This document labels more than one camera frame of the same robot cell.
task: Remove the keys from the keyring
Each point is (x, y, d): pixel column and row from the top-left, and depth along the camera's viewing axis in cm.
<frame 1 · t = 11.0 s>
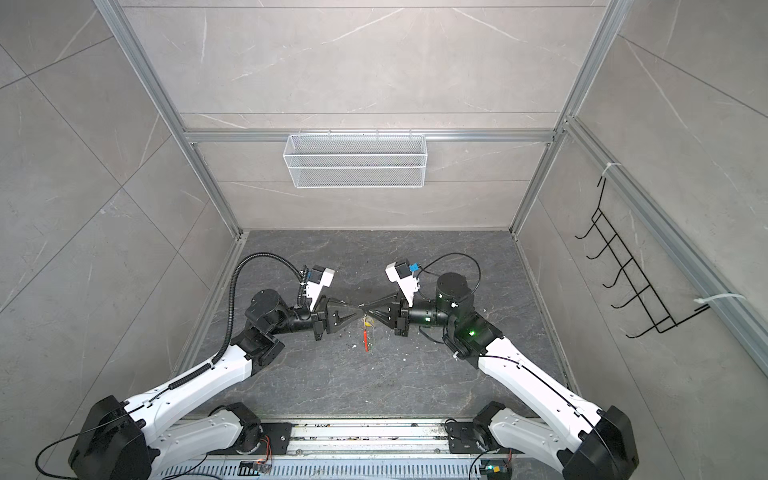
left hand: (361, 311, 63), fingers closed
right hand: (366, 309, 63), fingers closed
yellow key tag: (367, 324, 68), point 26 cm above the table

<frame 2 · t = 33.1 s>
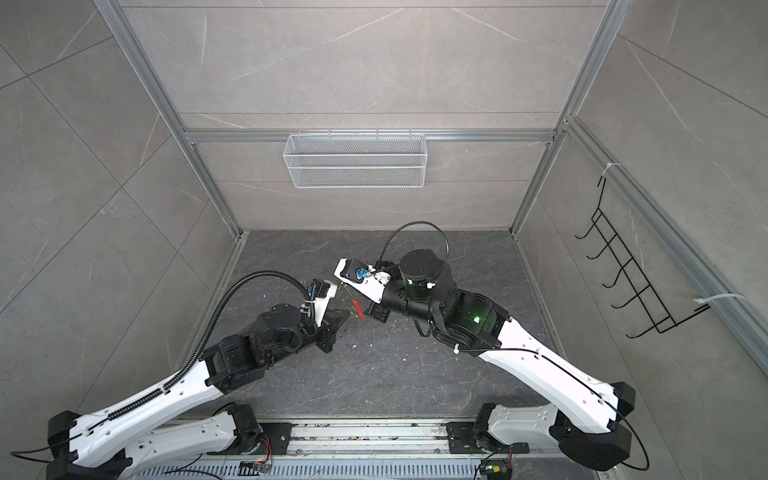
left hand: (347, 307, 67), fingers closed
right hand: (350, 273, 57), fingers closed
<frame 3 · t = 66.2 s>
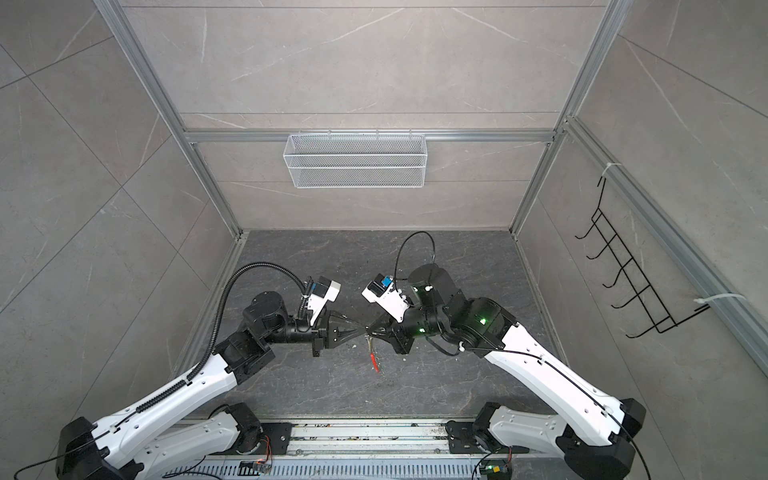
left hand: (362, 327, 60), fingers closed
right hand: (371, 326, 62), fingers closed
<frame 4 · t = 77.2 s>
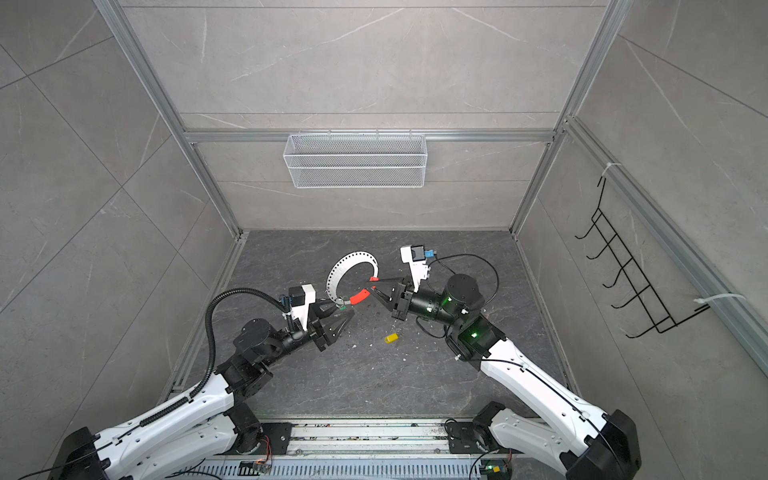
left hand: (346, 301, 65), fingers open
right hand: (366, 287, 60), fingers closed
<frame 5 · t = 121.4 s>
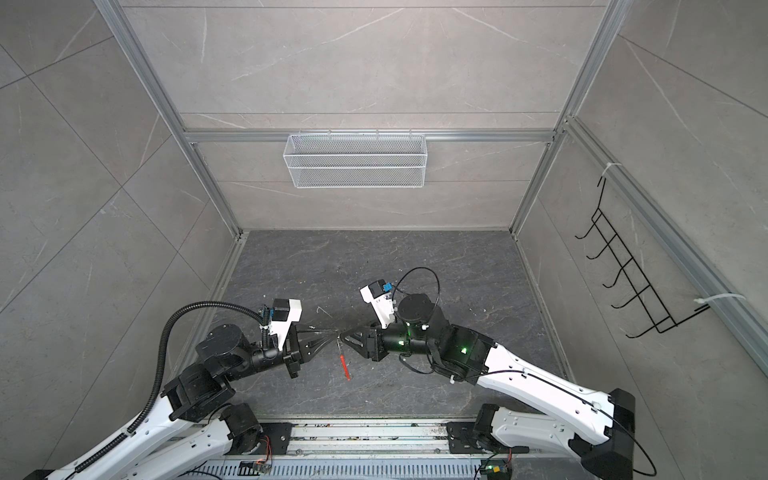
left hand: (333, 329, 58), fingers closed
right hand: (346, 334, 61), fingers open
